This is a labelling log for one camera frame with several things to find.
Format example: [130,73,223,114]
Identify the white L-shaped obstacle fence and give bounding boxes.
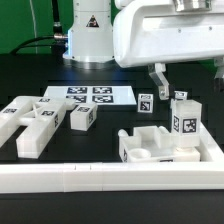
[0,126,224,194]

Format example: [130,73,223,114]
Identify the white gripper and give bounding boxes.
[113,0,224,100]

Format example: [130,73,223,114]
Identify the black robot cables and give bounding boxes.
[9,0,69,56]

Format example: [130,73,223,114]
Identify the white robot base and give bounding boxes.
[63,0,114,63]

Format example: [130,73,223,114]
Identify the white chair back part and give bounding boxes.
[0,96,75,159]

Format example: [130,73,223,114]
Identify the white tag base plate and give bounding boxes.
[44,86,136,105]

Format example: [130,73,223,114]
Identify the white chair seat part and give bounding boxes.
[118,126,200,163]

